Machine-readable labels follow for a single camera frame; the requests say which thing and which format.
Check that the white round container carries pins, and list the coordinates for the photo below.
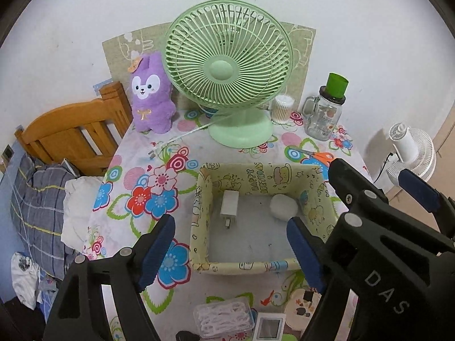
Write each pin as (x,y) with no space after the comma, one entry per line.
(284,206)

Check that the green plastic cup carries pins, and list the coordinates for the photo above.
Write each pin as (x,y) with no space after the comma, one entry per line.
(337,83)

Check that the white remote control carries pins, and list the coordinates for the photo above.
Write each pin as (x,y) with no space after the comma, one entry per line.
(270,326)

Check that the small black object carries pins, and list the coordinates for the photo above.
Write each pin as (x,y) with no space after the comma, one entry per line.
(188,336)

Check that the white standing fan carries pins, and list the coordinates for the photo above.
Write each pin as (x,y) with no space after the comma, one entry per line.
(412,156)

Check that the white patterned cloth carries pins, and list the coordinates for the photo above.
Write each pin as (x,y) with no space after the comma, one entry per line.
(25,277)

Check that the green desk fan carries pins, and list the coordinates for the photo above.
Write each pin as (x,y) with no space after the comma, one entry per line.
(222,71)

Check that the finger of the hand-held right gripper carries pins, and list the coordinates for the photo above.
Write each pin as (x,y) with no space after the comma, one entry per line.
(355,184)
(419,191)

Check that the wooden headboard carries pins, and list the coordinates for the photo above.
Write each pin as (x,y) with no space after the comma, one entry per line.
(71,124)

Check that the purple plush bunny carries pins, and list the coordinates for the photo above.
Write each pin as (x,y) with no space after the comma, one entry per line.
(151,103)

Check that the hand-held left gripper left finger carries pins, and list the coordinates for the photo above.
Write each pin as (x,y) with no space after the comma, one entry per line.
(156,252)

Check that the cotton swab jar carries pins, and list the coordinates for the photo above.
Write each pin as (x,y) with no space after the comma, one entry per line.
(282,110)

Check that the grey plaid pillow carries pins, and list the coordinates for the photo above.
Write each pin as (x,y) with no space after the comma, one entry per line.
(39,206)

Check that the orange scissors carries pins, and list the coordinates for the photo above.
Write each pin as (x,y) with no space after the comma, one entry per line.
(320,156)

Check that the yellow fabric storage box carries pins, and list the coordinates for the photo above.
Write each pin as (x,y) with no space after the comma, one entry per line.
(256,176)

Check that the wall socket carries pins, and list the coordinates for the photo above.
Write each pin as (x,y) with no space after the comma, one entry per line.
(7,152)

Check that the white charger plug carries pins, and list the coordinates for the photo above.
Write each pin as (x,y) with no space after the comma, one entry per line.
(229,204)

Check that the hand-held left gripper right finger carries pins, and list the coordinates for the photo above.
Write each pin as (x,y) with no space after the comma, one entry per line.
(305,252)

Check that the clear floss pick box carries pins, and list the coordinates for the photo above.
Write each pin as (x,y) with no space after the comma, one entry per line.
(224,318)

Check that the round cartoon tin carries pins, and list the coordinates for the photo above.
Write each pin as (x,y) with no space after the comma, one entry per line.
(300,309)

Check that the blue bed sheet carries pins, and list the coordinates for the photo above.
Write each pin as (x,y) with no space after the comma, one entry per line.
(9,202)

